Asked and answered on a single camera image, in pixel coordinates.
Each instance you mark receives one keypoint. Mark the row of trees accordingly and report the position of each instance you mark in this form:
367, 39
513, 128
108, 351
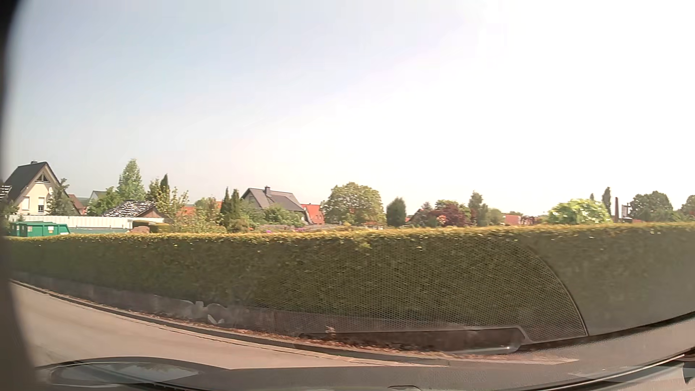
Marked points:
353, 205

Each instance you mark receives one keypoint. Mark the red-roofed building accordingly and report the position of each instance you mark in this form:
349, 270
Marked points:
315, 213

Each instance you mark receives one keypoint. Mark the house with grey roof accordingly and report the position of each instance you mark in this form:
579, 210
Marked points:
274, 201

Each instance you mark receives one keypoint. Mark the long trimmed green hedge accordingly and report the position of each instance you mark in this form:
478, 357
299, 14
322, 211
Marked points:
347, 271

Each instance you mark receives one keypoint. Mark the red brick building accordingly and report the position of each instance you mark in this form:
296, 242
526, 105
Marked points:
512, 219

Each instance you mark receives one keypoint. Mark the car's own bonnet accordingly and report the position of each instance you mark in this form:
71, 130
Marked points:
326, 377

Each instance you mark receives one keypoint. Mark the small building with tiled roof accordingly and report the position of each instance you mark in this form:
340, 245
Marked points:
135, 209

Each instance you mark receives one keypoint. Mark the white fence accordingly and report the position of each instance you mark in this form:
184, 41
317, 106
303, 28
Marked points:
81, 222

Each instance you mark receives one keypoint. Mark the grey asphalt road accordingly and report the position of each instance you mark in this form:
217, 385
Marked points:
108, 334

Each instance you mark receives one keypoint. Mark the green container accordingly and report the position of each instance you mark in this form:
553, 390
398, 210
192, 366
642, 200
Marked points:
35, 229

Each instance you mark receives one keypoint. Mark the cream house with dark roof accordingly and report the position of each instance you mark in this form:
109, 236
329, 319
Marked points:
30, 193

